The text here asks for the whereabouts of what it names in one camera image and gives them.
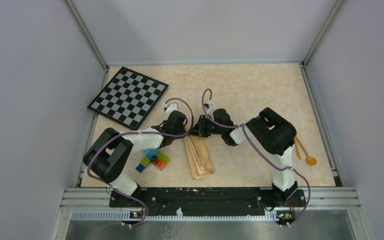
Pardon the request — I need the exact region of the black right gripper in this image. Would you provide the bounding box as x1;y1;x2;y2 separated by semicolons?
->
188;115;224;138

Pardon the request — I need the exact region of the orange cloth napkin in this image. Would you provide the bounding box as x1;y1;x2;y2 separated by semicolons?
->
183;134;214;180

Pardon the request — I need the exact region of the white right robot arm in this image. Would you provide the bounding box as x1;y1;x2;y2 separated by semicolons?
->
189;107;298;206

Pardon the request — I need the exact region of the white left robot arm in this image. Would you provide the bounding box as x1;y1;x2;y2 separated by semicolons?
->
82;110;187;207

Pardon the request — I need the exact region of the colourful toy block pile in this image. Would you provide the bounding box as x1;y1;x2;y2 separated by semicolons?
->
132;148;171;173

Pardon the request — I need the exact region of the black white checkerboard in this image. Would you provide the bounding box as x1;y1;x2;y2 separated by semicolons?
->
87;66;169;131

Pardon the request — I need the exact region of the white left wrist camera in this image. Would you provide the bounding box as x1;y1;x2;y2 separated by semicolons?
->
163;102;179;117

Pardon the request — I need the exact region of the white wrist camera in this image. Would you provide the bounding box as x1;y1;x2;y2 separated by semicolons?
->
204;102;216;116
163;102;179;117

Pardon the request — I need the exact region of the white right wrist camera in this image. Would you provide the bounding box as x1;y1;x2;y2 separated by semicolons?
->
204;102;216;116

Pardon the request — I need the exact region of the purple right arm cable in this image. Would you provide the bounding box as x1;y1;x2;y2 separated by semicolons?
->
201;88;312;228

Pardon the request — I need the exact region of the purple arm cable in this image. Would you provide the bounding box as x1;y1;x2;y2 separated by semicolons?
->
201;88;312;228
86;97;196;229

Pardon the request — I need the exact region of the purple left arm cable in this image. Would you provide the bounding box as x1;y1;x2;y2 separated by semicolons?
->
86;97;196;229

